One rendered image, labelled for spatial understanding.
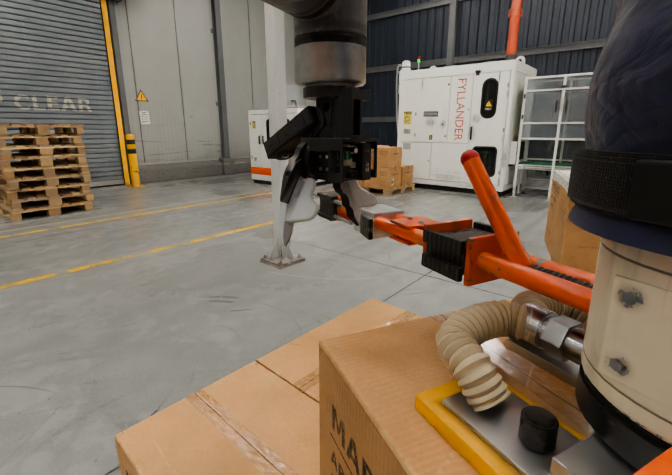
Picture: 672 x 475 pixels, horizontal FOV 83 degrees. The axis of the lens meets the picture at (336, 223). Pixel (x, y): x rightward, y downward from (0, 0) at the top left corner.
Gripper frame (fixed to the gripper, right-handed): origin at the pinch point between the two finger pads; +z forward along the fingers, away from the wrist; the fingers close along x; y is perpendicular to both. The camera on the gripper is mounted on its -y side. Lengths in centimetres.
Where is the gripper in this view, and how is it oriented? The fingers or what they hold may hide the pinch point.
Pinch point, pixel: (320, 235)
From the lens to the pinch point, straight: 54.8
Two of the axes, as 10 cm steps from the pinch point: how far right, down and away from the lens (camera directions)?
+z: 0.0, 9.7, 2.4
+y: 7.3, 1.6, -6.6
